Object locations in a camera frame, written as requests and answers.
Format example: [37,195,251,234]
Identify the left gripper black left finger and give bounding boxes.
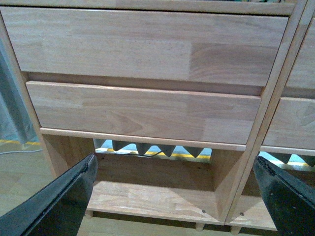
[0,153,98,236]

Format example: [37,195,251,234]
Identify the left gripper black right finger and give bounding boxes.
[253,156,315,236]

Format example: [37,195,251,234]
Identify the right wooden cabinet unit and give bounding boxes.
[225,0,315,235]

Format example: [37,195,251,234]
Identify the wooden cabinet unit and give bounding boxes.
[0,0,308,234]
[225,0,315,235]

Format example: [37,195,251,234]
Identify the lower wooden drawer right unit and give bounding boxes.
[263,97,315,150]

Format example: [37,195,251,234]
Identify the wooden drawer unit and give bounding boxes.
[286,17,315,89]
[26,81,261,145]
[0,7,288,86]
[263,97,315,150]

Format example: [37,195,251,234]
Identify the grey curtain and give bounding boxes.
[0,43,38,144]

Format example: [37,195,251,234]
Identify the upper wooden drawer right unit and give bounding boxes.
[286,17,315,89]

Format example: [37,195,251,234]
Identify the lower wooden drawer left unit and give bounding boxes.
[26,81,261,145]

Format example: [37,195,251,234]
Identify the left wooden cabinet unit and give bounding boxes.
[0,0,308,234]

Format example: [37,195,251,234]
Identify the upper wooden drawer left unit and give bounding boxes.
[0,7,288,86]

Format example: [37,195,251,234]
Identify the white floor cable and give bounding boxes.
[0,148,42,155]

